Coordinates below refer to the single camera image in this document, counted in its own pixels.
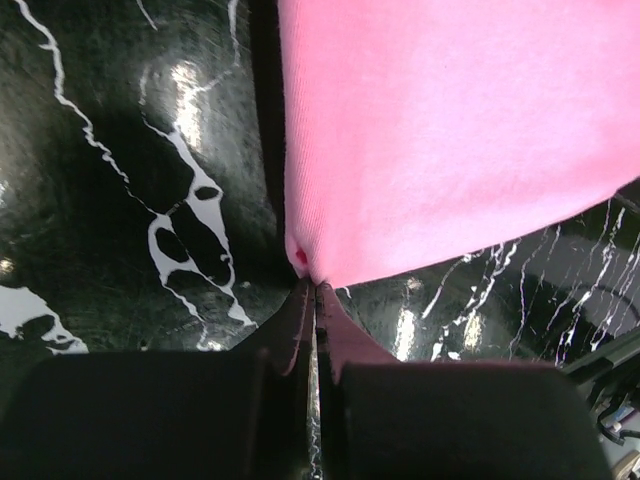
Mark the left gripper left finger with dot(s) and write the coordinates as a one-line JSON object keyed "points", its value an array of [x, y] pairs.
{"points": [[236, 414]]}

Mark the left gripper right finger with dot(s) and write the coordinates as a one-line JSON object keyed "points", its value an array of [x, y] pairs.
{"points": [[386, 419]]}

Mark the light pink t shirt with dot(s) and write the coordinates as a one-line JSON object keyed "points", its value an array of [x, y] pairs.
{"points": [[419, 131]]}

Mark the black marbled table mat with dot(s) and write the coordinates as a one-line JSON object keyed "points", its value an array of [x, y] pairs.
{"points": [[143, 148]]}

